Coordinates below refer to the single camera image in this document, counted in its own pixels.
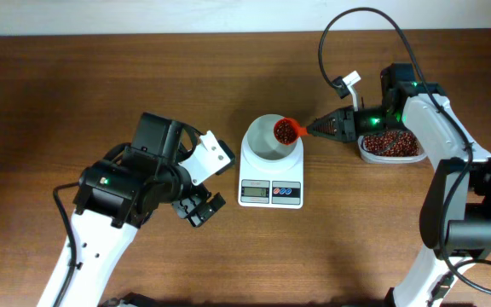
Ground red adzuki beans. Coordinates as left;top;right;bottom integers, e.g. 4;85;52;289
361;130;419;157

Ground orange measuring scoop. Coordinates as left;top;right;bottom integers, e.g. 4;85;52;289
273;118;309;146

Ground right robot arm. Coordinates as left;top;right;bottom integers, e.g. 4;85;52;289
306;64;491;306

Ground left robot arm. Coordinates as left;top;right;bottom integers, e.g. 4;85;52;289
38;113;235;306

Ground white digital kitchen scale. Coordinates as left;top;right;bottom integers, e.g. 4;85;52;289
238;134;304;209

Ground clear plastic bean container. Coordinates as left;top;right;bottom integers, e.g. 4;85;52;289
357;130;427;165

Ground white round bowl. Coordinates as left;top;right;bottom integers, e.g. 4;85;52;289
246;114;296;160

